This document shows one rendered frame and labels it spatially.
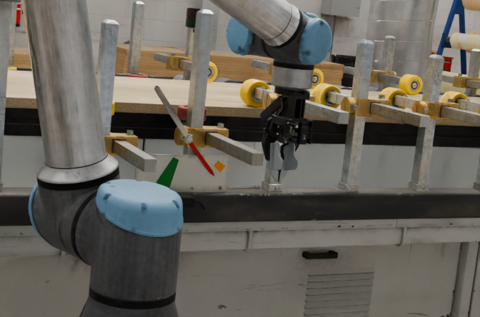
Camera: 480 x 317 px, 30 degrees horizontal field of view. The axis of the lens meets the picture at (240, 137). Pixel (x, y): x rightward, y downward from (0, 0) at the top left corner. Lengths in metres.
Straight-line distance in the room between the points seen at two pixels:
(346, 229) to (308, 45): 1.03
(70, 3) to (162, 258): 0.46
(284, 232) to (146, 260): 1.09
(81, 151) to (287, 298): 1.42
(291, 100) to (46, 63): 0.59
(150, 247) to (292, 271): 1.42
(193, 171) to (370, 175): 0.75
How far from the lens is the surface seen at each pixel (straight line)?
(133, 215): 1.48
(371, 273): 3.04
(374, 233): 2.71
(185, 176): 2.33
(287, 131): 1.94
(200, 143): 2.33
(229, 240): 2.47
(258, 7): 1.64
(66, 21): 1.56
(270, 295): 2.86
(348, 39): 10.96
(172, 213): 1.50
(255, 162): 2.10
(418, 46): 6.36
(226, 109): 2.59
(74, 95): 1.58
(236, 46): 1.84
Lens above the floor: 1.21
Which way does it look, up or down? 9 degrees down
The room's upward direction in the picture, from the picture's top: 6 degrees clockwise
